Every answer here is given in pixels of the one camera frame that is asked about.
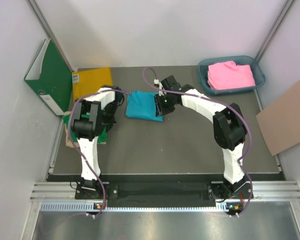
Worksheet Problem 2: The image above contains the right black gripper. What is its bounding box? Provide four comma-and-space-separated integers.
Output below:
154, 92, 176, 117

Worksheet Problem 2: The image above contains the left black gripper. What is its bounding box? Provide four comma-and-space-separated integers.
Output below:
101, 101, 120, 134

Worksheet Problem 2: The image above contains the teal t shirt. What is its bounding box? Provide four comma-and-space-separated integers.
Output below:
125, 91, 164, 122

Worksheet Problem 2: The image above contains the green t shirt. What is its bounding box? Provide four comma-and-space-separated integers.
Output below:
62, 112, 109, 144

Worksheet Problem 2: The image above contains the yellow folder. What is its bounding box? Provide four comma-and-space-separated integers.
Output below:
72, 67, 113, 102

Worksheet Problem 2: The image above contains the beige cardboard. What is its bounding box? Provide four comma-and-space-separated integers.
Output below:
63, 111, 108, 149

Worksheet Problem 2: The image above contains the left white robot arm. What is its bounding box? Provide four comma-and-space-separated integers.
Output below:
68, 85, 130, 199

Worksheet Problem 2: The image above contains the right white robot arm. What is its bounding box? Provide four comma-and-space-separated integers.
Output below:
153, 75, 247, 199

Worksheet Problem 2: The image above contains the blue plastic bin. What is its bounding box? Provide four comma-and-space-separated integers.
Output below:
196, 55, 266, 96

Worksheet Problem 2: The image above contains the pink t shirt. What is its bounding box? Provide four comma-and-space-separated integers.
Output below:
207, 61, 256, 91

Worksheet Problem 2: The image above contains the brown cardboard sheet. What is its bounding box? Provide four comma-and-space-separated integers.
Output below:
256, 80, 300, 156

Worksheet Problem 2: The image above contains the green ring binder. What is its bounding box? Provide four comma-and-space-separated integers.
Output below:
24, 39, 72, 116

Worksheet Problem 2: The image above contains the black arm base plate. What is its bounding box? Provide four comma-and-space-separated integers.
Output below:
74, 180, 254, 203

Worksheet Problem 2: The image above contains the grey slotted cable duct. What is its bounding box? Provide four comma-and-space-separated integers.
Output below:
40, 202, 229, 213

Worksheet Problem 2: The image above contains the aluminium frame rail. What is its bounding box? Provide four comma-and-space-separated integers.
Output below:
30, 181, 300, 202

